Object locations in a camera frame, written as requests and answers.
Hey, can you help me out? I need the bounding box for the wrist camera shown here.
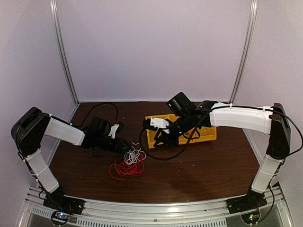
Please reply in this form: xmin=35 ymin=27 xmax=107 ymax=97
xmin=143 ymin=117 xmax=170 ymax=133
xmin=108 ymin=122 xmax=124 ymax=139

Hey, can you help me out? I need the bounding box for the red cable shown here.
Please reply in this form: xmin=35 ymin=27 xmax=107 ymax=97
xmin=108 ymin=157 xmax=145 ymax=180

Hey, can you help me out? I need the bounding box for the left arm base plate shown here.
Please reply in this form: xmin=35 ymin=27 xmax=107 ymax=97
xmin=43 ymin=197 xmax=85 ymax=215

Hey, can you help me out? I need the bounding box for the right black camera cable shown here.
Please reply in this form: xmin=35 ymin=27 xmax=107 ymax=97
xmin=139 ymin=113 xmax=206 ymax=161

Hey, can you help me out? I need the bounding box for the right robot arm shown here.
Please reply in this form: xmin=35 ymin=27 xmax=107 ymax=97
xmin=147 ymin=92 xmax=291 ymax=209

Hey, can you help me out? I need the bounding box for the front aluminium rail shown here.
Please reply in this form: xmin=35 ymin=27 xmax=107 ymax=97
xmin=17 ymin=186 xmax=294 ymax=227

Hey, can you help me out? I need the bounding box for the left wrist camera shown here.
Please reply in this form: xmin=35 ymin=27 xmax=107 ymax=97
xmin=108 ymin=122 xmax=124 ymax=139

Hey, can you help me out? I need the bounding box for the white cable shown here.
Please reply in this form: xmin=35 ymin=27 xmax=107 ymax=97
xmin=123 ymin=141 xmax=148 ymax=166

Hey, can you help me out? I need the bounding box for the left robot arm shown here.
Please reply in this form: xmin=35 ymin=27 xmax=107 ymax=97
xmin=10 ymin=106 xmax=132 ymax=210

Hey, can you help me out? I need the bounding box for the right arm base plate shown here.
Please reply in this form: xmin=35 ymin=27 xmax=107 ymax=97
xmin=226 ymin=195 xmax=267 ymax=214

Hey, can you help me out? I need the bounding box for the left black camera cable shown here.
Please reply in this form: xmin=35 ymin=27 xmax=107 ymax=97
xmin=78 ymin=102 xmax=119 ymax=158

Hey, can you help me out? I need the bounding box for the right aluminium frame post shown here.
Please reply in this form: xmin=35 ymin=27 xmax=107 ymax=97
xmin=229 ymin=0 xmax=258 ymax=103

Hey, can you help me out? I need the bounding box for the left aluminium frame post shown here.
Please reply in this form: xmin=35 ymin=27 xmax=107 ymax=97
xmin=49 ymin=0 xmax=80 ymax=105

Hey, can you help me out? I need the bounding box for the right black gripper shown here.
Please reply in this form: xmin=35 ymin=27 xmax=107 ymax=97
xmin=153 ymin=113 xmax=193 ymax=148

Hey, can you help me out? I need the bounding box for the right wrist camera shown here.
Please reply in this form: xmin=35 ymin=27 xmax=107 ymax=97
xmin=143 ymin=117 xmax=170 ymax=133

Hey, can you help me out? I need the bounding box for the aluminium frame post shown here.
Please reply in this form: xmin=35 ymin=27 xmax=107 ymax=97
xmin=229 ymin=0 xmax=258 ymax=103
xmin=49 ymin=0 xmax=80 ymax=105

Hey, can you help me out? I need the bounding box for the black camera cable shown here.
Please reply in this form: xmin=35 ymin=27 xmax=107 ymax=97
xmin=139 ymin=113 xmax=206 ymax=161
xmin=78 ymin=102 xmax=119 ymax=158

